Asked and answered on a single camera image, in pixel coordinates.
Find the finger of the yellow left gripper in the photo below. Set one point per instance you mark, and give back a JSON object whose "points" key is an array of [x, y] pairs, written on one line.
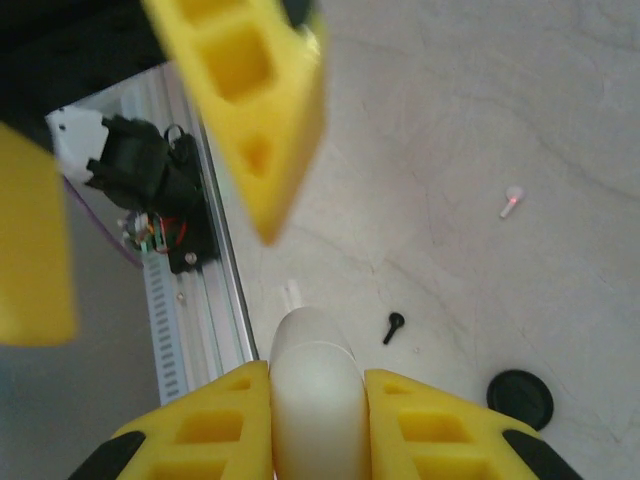
{"points": [[260, 100], [30, 240]]}

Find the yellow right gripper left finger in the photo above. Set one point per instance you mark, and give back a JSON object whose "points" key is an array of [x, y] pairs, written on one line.
{"points": [[210, 425]]}

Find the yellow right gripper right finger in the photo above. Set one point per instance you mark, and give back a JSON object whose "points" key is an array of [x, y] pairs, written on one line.
{"points": [[430, 430]]}

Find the black round charging case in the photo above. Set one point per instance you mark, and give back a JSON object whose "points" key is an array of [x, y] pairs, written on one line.
{"points": [[520, 402]]}

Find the white earbud charging case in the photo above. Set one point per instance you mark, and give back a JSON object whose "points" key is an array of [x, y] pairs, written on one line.
{"points": [[315, 400]]}

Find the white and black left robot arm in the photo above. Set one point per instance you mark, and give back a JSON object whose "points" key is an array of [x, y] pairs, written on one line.
{"points": [[125, 150]]}

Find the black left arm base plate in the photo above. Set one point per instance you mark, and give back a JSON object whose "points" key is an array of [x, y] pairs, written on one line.
{"points": [[197, 240]]}

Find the aluminium mounting rail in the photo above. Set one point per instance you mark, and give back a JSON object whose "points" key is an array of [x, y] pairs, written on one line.
{"points": [[220, 250]]}

